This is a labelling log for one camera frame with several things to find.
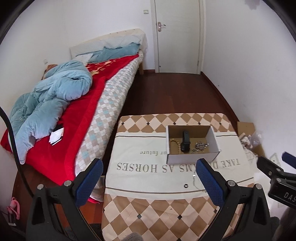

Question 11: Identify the beige bead bracelet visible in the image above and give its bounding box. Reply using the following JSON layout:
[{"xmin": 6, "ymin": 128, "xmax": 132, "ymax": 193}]
[{"xmin": 169, "ymin": 138, "xmax": 182, "ymax": 154}]

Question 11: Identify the white cardboard box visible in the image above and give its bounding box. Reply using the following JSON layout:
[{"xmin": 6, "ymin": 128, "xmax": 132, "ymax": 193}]
[{"xmin": 166, "ymin": 125, "xmax": 220, "ymax": 165}]

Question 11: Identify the door handle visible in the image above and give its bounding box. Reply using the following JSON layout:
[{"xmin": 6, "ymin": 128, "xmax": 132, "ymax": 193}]
[{"xmin": 157, "ymin": 22, "xmax": 166, "ymax": 32}]

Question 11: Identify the wall socket strip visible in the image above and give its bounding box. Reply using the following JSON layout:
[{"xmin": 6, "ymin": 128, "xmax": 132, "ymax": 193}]
[{"xmin": 269, "ymin": 153, "xmax": 281, "ymax": 166}]

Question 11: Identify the brown cardboard sheet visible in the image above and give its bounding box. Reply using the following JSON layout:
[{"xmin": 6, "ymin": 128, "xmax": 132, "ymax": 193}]
[{"xmin": 237, "ymin": 121, "xmax": 265, "ymax": 157}]

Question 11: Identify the black cable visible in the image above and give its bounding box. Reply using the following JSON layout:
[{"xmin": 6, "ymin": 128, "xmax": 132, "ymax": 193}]
[{"xmin": 0, "ymin": 106, "xmax": 35, "ymax": 200}]

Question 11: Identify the silver chain in box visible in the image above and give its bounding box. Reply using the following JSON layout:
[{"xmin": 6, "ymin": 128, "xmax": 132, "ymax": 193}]
[{"xmin": 191, "ymin": 142, "xmax": 210, "ymax": 154}]

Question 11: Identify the wooden bed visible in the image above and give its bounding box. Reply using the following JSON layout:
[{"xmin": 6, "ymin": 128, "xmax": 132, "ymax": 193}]
[{"xmin": 14, "ymin": 28, "xmax": 149, "ymax": 232}]

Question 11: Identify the white paper on bed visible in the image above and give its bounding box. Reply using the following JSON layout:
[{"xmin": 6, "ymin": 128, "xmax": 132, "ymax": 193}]
[{"xmin": 49, "ymin": 128, "xmax": 64, "ymax": 145}]

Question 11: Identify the red blanket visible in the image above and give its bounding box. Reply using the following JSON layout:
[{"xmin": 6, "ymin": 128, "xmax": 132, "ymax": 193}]
[{"xmin": 1, "ymin": 52, "xmax": 144, "ymax": 185}]

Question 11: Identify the pink hanger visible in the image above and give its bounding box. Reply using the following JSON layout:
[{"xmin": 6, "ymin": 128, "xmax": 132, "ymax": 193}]
[{"xmin": 6, "ymin": 197, "xmax": 20, "ymax": 226}]

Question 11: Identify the white door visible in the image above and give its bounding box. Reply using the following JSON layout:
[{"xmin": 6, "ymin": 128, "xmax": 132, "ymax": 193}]
[{"xmin": 150, "ymin": 1, "xmax": 206, "ymax": 74}]

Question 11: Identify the clear plastic wrap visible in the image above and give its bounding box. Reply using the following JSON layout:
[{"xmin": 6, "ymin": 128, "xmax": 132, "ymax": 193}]
[{"xmin": 239, "ymin": 131, "xmax": 263, "ymax": 150}]

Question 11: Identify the teal pillow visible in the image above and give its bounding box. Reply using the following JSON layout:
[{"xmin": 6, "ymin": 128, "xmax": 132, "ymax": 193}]
[{"xmin": 73, "ymin": 43, "xmax": 140, "ymax": 65}]

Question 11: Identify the silver link bracelet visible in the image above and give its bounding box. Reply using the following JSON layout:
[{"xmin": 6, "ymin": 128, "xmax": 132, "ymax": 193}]
[{"xmin": 191, "ymin": 173, "xmax": 209, "ymax": 193}]

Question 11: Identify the black smart watch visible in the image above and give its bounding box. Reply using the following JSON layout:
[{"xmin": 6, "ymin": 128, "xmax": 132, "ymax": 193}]
[{"xmin": 181, "ymin": 131, "xmax": 191, "ymax": 153}]

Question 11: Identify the light blue duvet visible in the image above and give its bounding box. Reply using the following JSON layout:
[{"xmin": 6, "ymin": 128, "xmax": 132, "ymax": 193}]
[{"xmin": 9, "ymin": 60, "xmax": 92, "ymax": 164}]

